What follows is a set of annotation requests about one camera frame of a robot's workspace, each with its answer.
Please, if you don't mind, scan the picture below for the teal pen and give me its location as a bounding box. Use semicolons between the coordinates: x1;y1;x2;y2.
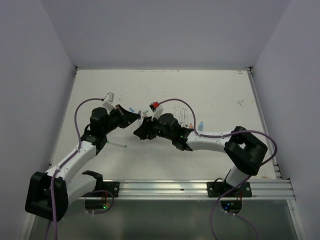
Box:
108;141;127;148

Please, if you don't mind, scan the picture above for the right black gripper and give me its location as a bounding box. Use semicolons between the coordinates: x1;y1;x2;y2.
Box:
133;113;174;141

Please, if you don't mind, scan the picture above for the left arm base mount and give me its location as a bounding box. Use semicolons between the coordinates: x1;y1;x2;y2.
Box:
82;170;120;215

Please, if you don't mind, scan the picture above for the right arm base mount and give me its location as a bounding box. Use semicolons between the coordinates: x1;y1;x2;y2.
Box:
206;177;253;214

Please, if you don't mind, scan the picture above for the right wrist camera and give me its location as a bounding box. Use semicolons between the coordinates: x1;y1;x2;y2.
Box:
149;101;164;121

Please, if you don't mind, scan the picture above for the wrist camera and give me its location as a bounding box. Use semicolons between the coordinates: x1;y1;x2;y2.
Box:
102;92;116;112
149;101;164;121

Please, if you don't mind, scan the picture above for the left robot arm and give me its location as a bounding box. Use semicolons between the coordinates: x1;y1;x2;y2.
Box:
24;105;141;222

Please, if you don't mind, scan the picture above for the blue pen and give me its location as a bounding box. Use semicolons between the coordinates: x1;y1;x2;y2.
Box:
183;108;189;127

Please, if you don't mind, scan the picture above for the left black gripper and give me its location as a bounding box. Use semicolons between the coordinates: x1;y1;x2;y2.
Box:
102;104;140;135

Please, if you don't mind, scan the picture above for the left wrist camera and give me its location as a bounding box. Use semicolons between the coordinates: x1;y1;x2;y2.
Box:
102;92;116;112

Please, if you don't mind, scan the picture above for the aluminium rail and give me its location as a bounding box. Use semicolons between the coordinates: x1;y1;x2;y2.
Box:
31;178;293;201

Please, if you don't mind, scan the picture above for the green capped pen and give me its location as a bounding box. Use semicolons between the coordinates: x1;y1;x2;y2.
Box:
178;106;183;124

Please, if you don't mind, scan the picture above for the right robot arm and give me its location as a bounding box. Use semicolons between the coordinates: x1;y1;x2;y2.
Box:
133;113;268;197

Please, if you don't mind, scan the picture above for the light blue highlighter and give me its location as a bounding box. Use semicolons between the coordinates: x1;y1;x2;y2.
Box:
197;121;204;132

